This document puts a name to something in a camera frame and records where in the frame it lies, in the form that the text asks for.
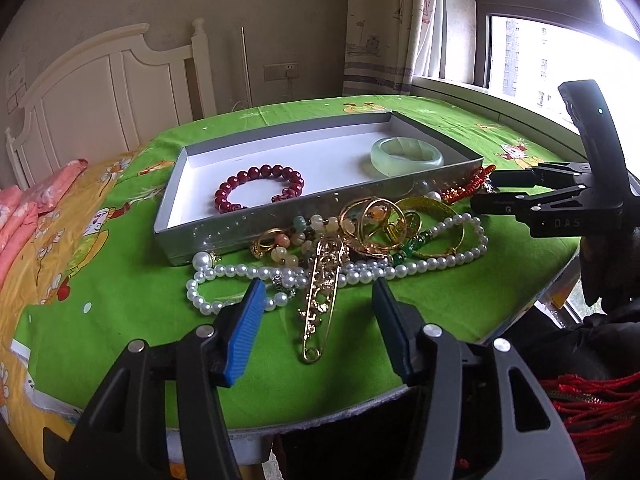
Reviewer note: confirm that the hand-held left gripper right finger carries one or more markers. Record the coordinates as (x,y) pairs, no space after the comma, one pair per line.
(395,325)

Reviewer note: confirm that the paper wall label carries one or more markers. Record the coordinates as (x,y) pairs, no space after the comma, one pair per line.
(17,85)

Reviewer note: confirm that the white wooden headboard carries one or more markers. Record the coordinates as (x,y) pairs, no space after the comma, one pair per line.
(100,90)

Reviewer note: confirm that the beige wall socket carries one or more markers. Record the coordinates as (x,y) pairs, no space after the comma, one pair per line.
(280,71)

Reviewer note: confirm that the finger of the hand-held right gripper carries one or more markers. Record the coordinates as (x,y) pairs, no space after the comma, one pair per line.
(500,205)
(515,177)

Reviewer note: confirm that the pink flowered quilt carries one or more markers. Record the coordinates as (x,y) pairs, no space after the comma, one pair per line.
(30,210)

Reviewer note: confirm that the gold safety pin brooch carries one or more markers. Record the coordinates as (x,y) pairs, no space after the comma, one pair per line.
(325,280)

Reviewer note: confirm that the cream printed curtain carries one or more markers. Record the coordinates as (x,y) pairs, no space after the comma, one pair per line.
(380,20)

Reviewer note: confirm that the dark window frame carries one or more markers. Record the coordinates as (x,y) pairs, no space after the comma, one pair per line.
(480,10)

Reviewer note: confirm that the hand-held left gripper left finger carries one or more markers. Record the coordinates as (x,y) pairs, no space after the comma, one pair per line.
(245,330)

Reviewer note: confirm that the shallow silver cardboard box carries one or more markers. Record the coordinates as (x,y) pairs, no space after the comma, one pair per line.
(310,160)

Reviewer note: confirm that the large pearl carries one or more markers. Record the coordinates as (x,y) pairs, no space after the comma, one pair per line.
(201,259)

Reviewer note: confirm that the pale green jade bangle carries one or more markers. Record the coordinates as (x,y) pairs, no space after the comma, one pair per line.
(380,160)

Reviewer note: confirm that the green yellow cartoon sheet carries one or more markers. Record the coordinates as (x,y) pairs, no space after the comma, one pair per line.
(150,320)

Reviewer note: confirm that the thin metal rod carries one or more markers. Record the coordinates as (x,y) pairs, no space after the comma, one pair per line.
(245,60)

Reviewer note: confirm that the person's dark clothing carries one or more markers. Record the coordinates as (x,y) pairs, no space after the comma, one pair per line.
(615,340)

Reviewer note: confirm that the gold mesh bangle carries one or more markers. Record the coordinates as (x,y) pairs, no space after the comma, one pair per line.
(425,205)

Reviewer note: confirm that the small pearl earring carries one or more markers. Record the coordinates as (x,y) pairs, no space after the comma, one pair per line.
(433,195)

